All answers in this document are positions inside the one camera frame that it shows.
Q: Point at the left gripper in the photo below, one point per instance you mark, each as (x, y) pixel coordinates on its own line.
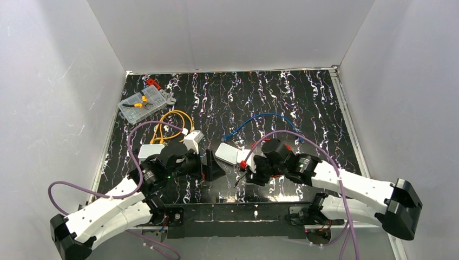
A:
(207, 165)

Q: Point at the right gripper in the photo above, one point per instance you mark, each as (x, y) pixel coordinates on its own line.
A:
(256, 172)

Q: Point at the white network switch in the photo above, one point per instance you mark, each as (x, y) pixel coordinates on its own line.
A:
(228, 154)
(147, 150)

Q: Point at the black adapter with cable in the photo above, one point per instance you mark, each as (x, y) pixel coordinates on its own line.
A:
(239, 180)

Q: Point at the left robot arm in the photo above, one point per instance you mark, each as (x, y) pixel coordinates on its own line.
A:
(134, 201)

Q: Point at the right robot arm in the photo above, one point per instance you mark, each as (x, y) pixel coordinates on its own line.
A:
(395, 207)

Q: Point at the grey red adjustable wrench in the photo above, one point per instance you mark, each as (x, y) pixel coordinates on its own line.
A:
(169, 96)

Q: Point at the clear plastic parts box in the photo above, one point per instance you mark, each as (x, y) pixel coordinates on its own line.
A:
(135, 115)

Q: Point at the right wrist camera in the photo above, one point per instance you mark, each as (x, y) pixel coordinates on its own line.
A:
(246, 160)

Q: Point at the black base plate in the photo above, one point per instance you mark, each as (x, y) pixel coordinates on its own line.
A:
(236, 220)

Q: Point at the yellow handled pliers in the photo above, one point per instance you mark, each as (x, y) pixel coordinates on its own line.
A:
(142, 104)

